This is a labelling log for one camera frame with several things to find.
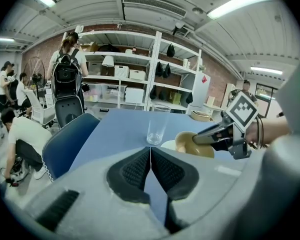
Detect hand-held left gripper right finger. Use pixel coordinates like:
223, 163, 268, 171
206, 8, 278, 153
150, 146, 245, 235

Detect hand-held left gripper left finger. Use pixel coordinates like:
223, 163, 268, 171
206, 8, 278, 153
22, 146, 171, 239

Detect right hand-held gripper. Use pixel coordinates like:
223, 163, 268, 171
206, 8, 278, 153
191, 90, 261, 161

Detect yellow tray with dark object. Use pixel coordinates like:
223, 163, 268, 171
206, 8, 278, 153
190, 110, 214, 122

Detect white bowl with brown liquid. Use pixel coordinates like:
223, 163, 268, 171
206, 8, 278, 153
160, 139, 182, 153

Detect tan ceramic bowl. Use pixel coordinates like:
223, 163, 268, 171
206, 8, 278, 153
174, 130, 215, 159

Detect clear glass cup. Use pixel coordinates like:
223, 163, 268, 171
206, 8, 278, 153
146, 104, 172, 146

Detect person's right forearm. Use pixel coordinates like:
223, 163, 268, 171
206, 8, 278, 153
244, 117, 292, 149

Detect blue tablecloth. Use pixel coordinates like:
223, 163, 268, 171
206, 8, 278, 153
68, 108, 243, 175

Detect black wrist band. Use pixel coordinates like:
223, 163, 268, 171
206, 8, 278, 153
255, 115, 265, 150

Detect white refrigerator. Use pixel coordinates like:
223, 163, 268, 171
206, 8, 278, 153
189, 71, 212, 109

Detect green paper bag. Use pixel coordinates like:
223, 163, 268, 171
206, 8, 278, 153
168, 91, 183, 105

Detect white metal shelving unit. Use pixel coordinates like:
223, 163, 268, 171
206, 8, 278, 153
76, 30, 163, 113
144, 31, 204, 113

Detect blue chair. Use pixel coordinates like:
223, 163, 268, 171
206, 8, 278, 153
41, 112, 101, 183

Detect white box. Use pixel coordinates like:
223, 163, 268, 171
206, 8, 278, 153
124, 86, 146, 105

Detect clear plastic storage bin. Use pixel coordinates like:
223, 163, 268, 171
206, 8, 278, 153
107, 84, 128, 102
84, 83, 108, 102

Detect white plain storage basket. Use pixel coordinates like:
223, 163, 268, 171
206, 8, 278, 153
128, 69, 147, 81

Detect group of black hanging bags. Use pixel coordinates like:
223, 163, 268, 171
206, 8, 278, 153
149, 43, 194, 105

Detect white perforated storage basket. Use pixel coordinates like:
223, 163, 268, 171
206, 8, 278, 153
113, 64, 131, 79

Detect white office chair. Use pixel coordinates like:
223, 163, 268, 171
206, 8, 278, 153
24, 88, 56, 129

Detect white table lamp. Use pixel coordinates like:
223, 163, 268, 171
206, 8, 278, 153
101, 55, 115, 77

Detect white ceiling spotlight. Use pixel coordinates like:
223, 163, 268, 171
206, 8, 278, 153
171, 21, 186, 37

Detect black backpack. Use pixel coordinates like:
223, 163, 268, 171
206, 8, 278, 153
50, 48, 83, 100

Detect ceiling air conditioner unit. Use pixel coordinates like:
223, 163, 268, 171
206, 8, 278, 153
121, 0, 188, 22

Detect bundle of black cables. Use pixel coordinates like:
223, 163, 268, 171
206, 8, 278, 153
0, 156, 31, 187

